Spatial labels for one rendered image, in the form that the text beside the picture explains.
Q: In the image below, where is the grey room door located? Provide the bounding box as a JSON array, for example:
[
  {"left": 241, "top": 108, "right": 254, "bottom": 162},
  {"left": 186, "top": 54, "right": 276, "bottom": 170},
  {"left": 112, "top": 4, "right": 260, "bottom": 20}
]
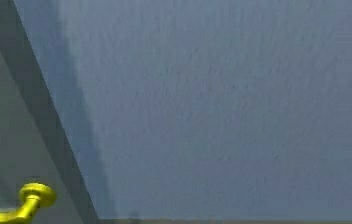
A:
[{"left": 0, "top": 0, "right": 100, "bottom": 224}]

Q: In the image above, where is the yellow door handle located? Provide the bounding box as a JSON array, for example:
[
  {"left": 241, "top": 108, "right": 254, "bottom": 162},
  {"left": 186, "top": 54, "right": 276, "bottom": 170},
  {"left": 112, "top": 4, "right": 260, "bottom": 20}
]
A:
[{"left": 0, "top": 182, "right": 58, "bottom": 224}]

